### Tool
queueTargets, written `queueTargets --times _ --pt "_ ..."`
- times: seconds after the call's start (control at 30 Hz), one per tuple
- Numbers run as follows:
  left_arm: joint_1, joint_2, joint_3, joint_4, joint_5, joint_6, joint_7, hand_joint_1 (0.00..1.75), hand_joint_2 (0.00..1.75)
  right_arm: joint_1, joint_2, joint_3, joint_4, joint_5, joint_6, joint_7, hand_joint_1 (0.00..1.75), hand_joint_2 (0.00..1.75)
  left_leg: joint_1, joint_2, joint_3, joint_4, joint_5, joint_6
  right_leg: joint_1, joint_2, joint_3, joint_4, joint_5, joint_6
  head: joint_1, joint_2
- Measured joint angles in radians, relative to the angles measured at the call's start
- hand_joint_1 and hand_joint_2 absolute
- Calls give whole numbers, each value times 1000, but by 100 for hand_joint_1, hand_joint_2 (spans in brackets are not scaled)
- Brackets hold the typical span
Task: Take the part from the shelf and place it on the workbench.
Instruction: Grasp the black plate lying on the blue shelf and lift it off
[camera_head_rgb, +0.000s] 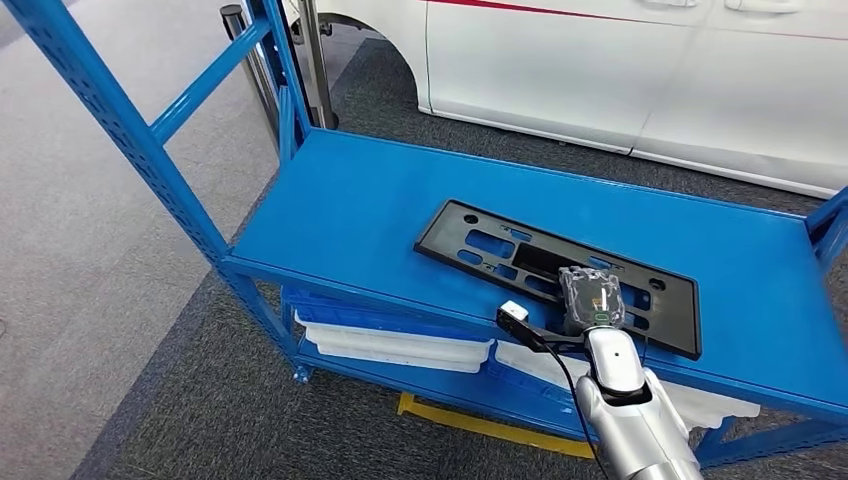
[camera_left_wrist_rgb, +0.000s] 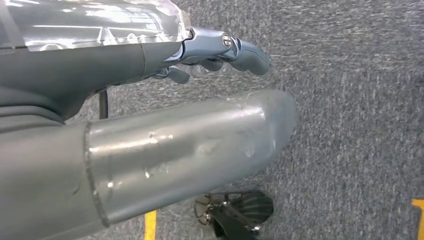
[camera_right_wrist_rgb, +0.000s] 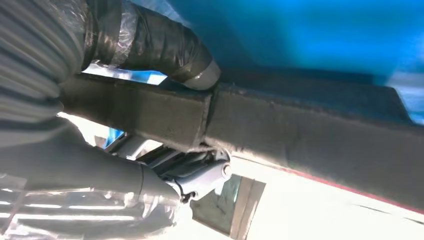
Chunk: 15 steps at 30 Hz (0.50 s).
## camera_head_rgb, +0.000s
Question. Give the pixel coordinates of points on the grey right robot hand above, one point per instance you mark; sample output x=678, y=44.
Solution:
x=593, y=298

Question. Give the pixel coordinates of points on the black plastic frame part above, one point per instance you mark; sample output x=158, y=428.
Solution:
x=450, y=238

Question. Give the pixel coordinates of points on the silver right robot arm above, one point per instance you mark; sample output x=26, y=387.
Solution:
x=623, y=424

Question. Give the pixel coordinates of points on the blue metal shelf rack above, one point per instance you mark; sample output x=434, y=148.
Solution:
x=397, y=199

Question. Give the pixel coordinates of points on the yellow floor tape strip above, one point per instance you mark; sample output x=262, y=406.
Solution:
x=477, y=424

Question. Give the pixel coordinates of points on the white car with red stripe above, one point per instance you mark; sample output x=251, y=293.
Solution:
x=530, y=73

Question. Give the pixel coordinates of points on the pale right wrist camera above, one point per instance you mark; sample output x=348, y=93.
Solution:
x=513, y=311

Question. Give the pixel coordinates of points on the chrome stanchion post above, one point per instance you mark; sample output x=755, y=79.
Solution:
x=316, y=60
x=260, y=89

